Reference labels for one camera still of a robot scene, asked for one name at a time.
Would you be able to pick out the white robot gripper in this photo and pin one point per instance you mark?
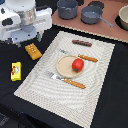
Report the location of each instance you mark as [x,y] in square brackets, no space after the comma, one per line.
[22,20]

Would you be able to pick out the orange waffle cracker block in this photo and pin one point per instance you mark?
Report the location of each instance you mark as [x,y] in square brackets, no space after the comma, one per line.
[33,51]

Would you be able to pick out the brown sausage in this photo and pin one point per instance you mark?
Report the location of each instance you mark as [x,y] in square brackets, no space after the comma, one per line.
[82,43]

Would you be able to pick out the red toy tomato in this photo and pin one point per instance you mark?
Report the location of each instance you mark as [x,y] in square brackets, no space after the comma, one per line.
[77,65]

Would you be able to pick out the yellow butter box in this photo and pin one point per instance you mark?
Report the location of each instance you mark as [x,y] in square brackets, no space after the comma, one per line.
[16,71]

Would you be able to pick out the grey cooking pot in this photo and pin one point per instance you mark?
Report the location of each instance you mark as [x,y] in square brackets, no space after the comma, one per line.
[67,9]

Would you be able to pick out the round wooden plate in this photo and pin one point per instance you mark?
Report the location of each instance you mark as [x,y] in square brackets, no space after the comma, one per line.
[64,66]

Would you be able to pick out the black stove burner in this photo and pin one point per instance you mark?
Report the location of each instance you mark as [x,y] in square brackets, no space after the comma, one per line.
[97,3]

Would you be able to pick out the pink stovetop board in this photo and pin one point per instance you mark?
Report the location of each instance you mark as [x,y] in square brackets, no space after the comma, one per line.
[110,12]

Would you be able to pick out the woven beige placemat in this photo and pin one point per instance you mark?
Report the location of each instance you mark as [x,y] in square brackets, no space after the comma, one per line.
[50,86]

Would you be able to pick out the beige bowl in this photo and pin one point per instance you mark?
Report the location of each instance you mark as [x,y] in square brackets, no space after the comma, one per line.
[123,14]

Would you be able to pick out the wooden handled fork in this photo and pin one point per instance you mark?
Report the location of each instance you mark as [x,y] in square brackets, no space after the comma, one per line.
[66,80]

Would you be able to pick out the grey saucepan with handle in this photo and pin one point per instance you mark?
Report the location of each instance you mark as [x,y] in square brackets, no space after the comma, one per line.
[91,14]

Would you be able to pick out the wooden handled knife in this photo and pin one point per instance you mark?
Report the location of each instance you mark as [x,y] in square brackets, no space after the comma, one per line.
[80,56]

